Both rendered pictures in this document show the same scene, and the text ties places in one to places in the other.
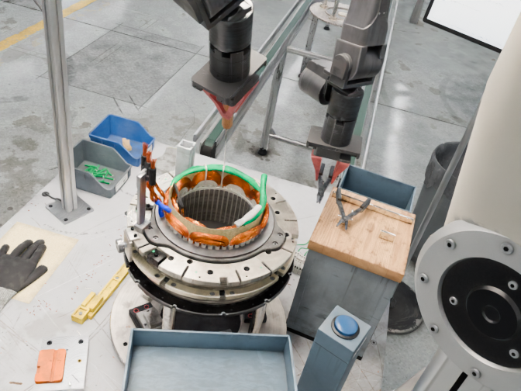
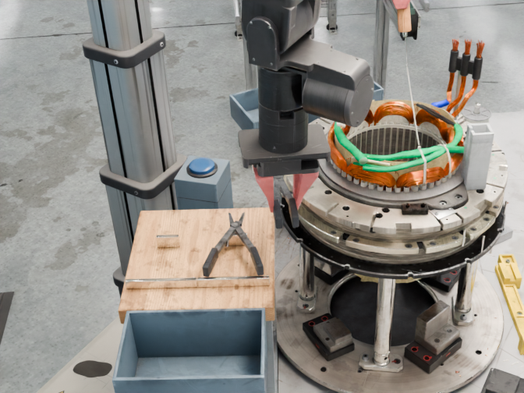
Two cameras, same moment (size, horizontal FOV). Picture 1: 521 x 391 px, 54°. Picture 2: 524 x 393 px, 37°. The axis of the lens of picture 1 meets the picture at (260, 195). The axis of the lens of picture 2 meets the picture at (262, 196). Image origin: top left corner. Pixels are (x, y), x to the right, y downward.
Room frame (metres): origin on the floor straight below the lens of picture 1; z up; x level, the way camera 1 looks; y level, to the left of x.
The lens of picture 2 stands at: (1.61, -0.29, 1.73)
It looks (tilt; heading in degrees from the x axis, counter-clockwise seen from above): 36 degrees down; 169
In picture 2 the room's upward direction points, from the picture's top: 3 degrees counter-clockwise
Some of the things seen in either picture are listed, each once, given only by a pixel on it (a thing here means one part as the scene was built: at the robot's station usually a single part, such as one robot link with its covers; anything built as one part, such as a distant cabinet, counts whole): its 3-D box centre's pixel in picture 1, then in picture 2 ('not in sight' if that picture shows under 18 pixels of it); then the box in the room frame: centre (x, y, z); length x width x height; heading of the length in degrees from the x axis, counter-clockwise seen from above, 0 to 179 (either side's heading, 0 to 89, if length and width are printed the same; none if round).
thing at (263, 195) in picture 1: (257, 199); (348, 135); (0.73, 0.00, 1.15); 0.15 x 0.04 x 0.02; 167
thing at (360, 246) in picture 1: (364, 230); (202, 261); (0.83, -0.23, 1.05); 0.20 x 0.19 x 0.02; 167
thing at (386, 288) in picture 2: not in sight; (384, 315); (0.84, 0.03, 0.91); 0.02 x 0.02 x 0.21
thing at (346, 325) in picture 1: (346, 325); (201, 165); (0.58, -0.19, 1.04); 0.04 x 0.04 x 0.01
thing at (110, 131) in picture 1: (123, 140); not in sight; (1.30, 0.45, 0.82); 0.16 x 0.14 x 0.07; 84
